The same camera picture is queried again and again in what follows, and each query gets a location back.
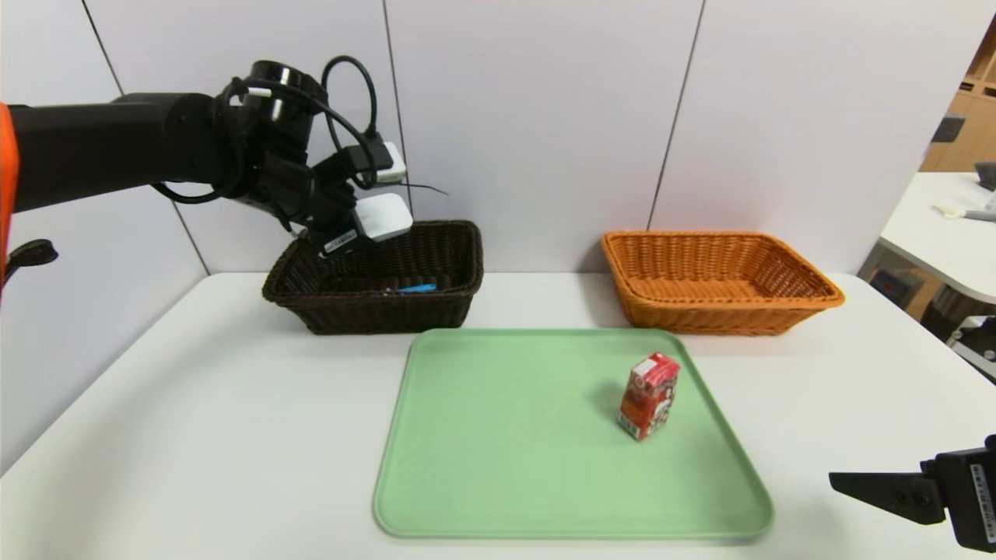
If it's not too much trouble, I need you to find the red drink carton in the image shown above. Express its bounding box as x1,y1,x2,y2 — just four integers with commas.
618,352,681,442

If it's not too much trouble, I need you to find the light wooden shelf unit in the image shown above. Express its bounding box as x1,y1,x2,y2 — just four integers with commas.
920,16,996,173

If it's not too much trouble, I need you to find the dark brown wicker basket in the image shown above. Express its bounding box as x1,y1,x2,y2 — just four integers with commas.
261,219,485,336

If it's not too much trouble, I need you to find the white side table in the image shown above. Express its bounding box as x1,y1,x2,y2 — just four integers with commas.
879,173,996,306

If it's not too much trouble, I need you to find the orange wicker basket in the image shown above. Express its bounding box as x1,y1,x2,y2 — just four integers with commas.
601,230,846,336

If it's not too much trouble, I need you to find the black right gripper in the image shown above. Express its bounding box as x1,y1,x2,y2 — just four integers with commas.
828,434,996,554

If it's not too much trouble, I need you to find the light green plastic tray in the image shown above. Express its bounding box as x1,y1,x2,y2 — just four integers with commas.
373,328,775,540

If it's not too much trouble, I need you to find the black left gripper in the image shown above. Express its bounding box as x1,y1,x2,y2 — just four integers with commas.
305,193,376,261

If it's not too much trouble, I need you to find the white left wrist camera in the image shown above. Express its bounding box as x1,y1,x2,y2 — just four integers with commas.
375,142,409,185

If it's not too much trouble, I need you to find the black left camera cable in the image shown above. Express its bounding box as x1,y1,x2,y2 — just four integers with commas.
321,54,395,173

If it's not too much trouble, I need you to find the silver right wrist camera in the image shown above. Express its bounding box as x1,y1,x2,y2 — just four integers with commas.
948,314,996,366

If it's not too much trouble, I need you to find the white rectangular case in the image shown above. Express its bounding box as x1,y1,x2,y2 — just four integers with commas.
354,193,414,243

